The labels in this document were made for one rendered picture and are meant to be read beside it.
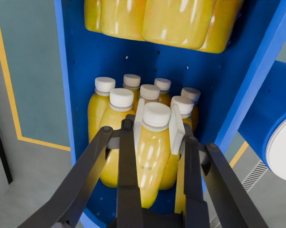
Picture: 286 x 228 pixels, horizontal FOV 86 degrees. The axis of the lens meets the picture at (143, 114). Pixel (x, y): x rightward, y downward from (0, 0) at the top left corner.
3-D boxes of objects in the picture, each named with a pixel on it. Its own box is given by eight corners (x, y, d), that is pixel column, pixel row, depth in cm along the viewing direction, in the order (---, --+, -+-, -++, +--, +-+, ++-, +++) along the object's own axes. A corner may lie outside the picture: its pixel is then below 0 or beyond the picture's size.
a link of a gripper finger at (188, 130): (186, 150, 14) (219, 156, 13) (179, 121, 18) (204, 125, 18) (181, 162, 14) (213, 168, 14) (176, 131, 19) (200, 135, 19)
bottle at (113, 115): (136, 177, 35) (150, 105, 26) (110, 196, 30) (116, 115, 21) (118, 159, 39) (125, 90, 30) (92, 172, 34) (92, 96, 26)
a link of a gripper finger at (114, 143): (129, 154, 14) (97, 149, 14) (135, 125, 19) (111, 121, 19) (131, 141, 14) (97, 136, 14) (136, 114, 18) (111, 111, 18)
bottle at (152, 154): (125, 176, 34) (134, 102, 25) (156, 181, 34) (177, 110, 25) (117, 208, 28) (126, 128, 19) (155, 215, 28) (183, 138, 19)
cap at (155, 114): (143, 110, 23) (145, 99, 23) (168, 114, 23) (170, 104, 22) (140, 124, 20) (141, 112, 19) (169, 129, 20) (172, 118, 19)
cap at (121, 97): (137, 104, 26) (138, 94, 25) (118, 109, 24) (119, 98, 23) (123, 96, 28) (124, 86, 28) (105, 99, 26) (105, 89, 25)
